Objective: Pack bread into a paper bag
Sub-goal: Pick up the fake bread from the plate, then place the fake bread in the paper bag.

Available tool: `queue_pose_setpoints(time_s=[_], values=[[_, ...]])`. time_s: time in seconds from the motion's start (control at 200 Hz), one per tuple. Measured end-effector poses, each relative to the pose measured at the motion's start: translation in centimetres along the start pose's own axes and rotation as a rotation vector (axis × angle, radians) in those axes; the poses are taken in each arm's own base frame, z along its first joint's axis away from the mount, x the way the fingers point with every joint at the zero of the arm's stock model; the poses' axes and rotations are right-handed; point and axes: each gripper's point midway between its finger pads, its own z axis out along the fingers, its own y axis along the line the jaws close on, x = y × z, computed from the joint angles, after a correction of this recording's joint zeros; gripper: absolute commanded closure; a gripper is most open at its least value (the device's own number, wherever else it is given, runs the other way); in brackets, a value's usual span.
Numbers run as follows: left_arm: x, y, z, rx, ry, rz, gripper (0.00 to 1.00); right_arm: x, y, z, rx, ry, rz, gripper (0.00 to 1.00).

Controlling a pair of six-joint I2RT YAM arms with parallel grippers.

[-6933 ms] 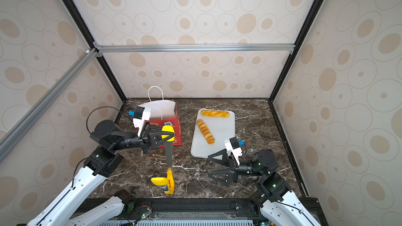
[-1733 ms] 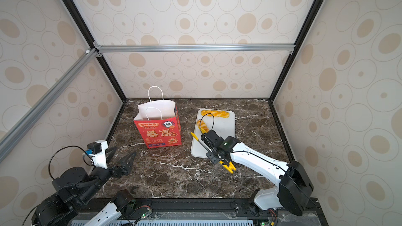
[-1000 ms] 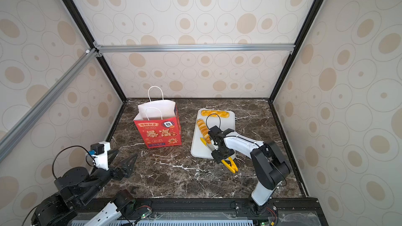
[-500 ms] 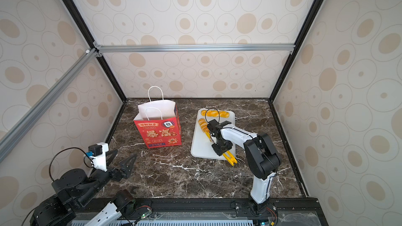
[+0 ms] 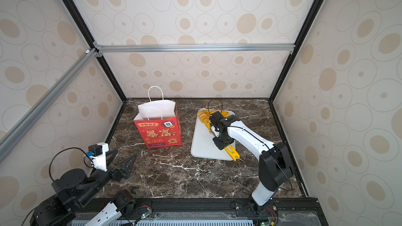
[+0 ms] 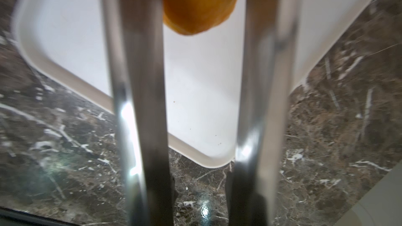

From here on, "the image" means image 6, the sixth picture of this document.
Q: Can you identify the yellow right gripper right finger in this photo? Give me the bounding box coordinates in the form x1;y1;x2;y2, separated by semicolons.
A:
228;0;301;226

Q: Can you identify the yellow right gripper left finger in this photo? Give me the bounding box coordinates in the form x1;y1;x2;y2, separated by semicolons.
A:
102;0;174;226

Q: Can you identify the white rectangular tray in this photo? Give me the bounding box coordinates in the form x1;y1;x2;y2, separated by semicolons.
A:
13;0;371;168

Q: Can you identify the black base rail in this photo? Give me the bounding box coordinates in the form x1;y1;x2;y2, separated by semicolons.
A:
1;207;78;226

